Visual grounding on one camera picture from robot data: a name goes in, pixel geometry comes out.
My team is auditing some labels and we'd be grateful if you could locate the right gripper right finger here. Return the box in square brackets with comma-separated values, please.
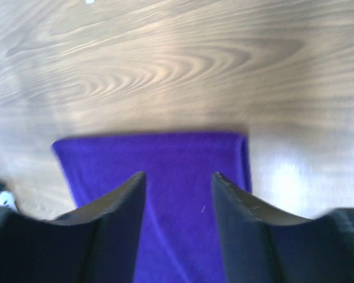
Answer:
[211, 173, 354, 282]

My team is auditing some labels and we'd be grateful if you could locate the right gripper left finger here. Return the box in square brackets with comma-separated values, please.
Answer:
[0, 172, 146, 282]

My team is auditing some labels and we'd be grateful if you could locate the purple towel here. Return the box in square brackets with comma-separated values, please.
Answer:
[53, 132, 251, 282]

